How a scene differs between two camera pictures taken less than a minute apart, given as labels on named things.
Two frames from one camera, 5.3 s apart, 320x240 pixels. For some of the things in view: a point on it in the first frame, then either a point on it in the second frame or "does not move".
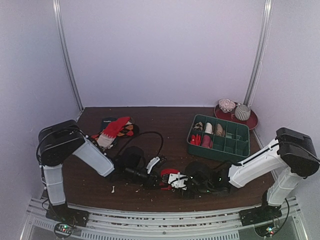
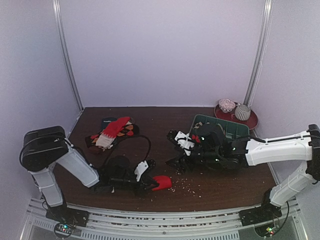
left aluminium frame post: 56,7 does not move
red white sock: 106,139 does not move
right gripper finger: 188,194 -> 179,164
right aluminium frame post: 260,51 does not move
